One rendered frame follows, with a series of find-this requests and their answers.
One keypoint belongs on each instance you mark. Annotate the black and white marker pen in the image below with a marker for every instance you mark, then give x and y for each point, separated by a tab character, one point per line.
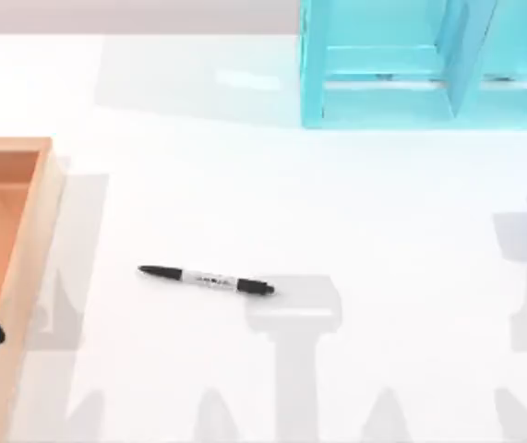
207	279

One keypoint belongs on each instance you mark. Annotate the light blue rack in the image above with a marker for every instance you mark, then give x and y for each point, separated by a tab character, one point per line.
383	101

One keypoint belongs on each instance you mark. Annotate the shallow salmon-coloured box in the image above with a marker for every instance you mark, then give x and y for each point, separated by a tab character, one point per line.
23	217

